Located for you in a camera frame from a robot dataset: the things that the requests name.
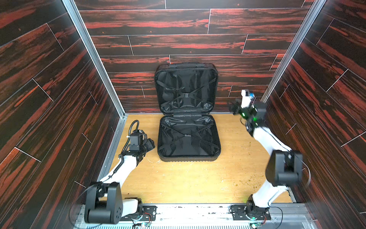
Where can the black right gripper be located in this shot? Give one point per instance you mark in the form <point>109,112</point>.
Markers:
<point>236,107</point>

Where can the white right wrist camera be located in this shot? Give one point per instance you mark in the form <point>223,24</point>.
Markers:
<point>247,98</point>

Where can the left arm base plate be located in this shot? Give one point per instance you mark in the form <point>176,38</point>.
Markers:
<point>145,213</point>

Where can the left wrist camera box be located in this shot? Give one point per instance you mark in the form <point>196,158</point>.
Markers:
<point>136,140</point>

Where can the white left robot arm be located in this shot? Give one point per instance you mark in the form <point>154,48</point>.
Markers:
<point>104,203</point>

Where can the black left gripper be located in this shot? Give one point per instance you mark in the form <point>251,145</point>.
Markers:
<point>150,145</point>

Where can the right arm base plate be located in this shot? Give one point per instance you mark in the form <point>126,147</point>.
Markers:
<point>253,213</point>

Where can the aluminium front rail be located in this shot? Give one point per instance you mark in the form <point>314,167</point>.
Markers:
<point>212,216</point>

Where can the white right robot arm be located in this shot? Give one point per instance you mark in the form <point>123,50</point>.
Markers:
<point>284,167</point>

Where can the black hard-shell suitcase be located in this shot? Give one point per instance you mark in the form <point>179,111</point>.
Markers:
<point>186,95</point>

